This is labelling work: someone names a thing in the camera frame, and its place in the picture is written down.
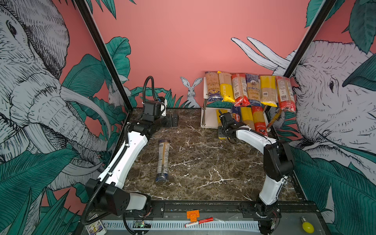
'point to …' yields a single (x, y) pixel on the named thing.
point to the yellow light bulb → (307, 226)
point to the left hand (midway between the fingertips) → (171, 114)
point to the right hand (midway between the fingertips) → (220, 128)
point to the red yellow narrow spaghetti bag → (259, 120)
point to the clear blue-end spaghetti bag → (163, 164)
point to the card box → (96, 228)
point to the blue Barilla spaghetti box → (237, 110)
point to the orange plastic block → (193, 215)
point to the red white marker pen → (201, 221)
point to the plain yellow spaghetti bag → (247, 116)
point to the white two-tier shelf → (209, 115)
